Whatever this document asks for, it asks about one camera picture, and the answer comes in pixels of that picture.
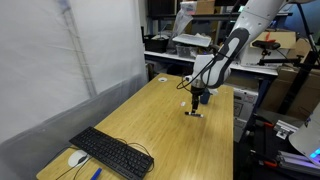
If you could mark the black marker with white cap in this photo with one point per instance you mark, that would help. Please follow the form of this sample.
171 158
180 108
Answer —
196 115

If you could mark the black camera tripod stand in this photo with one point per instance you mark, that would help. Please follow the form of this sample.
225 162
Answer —
303 57

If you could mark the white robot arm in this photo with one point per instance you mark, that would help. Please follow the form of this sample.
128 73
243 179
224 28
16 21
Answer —
255 17

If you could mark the brown cardboard box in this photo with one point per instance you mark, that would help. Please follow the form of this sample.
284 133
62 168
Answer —
304 95

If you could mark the black computer keyboard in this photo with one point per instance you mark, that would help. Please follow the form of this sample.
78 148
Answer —
113 153

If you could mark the white computer mouse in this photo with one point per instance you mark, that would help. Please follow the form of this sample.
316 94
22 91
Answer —
77 158

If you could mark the white table grommet cap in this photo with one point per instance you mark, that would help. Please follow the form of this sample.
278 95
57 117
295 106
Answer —
162 79

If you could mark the white keyboard on bin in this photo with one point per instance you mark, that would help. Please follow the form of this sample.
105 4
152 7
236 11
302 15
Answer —
193 40

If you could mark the blue marker pen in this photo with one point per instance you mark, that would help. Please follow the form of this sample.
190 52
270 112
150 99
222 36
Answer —
96 174

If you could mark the black storage bin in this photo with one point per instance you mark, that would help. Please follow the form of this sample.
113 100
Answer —
155 45

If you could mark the white printed cardboard box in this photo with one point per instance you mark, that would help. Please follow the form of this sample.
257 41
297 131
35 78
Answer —
244 102

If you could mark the clear plastic bin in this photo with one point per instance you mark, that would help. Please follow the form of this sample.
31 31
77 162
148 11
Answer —
189 52

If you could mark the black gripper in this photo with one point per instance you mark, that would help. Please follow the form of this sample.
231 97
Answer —
196 93

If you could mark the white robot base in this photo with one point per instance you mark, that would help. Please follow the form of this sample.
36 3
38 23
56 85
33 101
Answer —
306 139

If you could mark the white workbench shelf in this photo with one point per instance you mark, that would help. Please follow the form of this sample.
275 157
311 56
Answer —
175 59

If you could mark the dark blue cup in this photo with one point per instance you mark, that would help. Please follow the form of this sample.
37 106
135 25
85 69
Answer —
204 98

